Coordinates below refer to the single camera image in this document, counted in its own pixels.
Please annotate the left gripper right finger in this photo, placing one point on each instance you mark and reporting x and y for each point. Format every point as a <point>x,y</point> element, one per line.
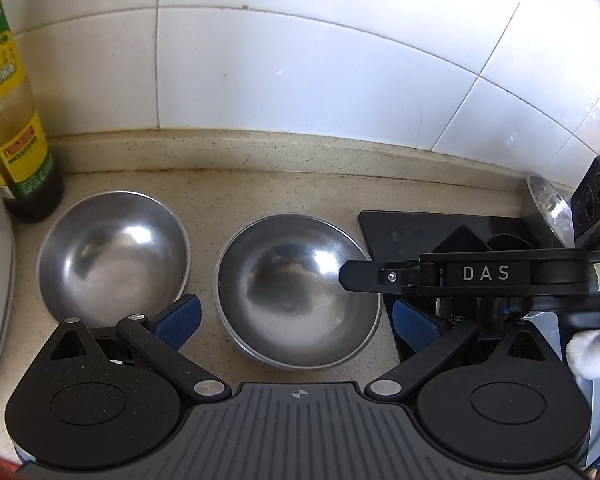
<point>434,341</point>

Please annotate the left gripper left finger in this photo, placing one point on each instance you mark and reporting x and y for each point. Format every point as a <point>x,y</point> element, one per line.
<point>157,340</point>

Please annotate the small steel bowl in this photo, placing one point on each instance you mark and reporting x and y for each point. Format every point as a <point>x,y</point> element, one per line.
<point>547,213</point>

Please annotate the white gloved right hand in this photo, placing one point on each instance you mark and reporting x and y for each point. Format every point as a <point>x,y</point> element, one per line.
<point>583,354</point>

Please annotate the black gas stove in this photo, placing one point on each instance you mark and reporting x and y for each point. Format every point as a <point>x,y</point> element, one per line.
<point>507,406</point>

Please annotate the middle steel bowl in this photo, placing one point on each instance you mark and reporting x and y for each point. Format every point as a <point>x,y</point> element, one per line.
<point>110,255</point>

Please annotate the right steel bowl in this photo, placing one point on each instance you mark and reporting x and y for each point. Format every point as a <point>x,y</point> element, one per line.
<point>279,298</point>

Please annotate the yellow label oil bottle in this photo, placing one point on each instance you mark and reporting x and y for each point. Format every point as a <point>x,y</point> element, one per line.
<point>31,184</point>

